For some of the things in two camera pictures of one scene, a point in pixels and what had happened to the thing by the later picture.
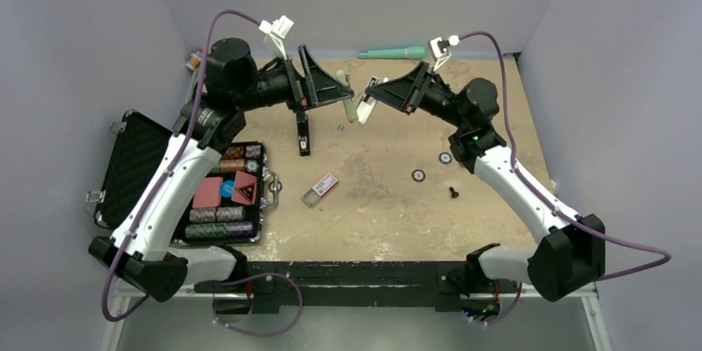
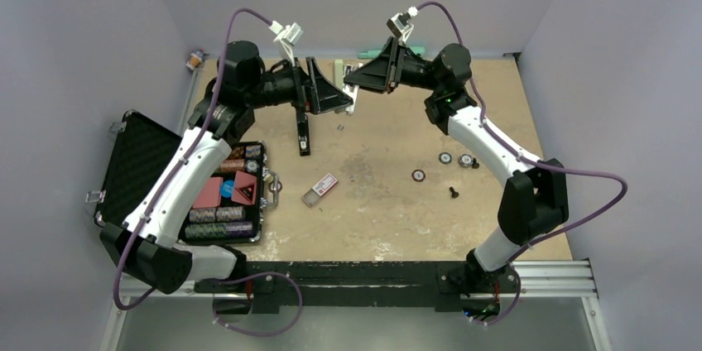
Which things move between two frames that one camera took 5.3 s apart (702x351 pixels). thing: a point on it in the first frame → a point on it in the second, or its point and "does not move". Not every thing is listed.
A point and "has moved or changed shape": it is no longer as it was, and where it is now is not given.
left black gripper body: [295, 91] does not move
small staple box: [319, 189] does not move
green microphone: [411, 52] does not move
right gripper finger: [403, 90] → [380, 72]
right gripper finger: [403, 96] → [375, 79]
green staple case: [349, 105] has moved or changed shape
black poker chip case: [228, 206] does not move
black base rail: [449, 286] does not move
